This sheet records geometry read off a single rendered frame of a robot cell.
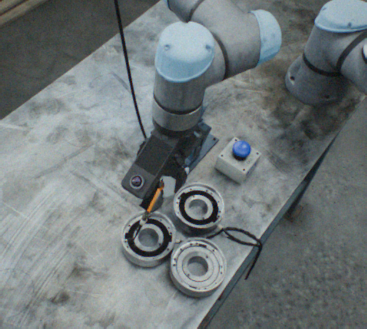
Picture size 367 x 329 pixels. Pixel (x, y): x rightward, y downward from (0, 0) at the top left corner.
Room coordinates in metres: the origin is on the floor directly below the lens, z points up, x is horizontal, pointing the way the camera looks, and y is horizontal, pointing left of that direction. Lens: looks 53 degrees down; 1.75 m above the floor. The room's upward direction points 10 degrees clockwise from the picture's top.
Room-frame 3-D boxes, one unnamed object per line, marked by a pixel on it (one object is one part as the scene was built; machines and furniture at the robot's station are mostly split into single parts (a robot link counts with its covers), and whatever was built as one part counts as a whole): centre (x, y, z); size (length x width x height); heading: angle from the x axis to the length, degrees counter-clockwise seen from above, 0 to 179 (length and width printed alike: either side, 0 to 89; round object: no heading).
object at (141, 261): (0.48, 0.03, 0.82); 0.10 x 0.10 x 0.04
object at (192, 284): (0.44, -0.07, 0.82); 0.08 x 0.08 x 0.02
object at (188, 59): (0.54, 0.01, 1.23); 0.09 x 0.08 x 0.11; 132
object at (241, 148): (0.70, -0.13, 0.85); 0.04 x 0.04 x 0.05
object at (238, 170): (0.71, -0.14, 0.82); 0.08 x 0.07 x 0.05; 152
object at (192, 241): (0.44, -0.07, 0.82); 0.10 x 0.10 x 0.04
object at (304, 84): (1.00, -0.31, 0.85); 0.15 x 0.15 x 0.10
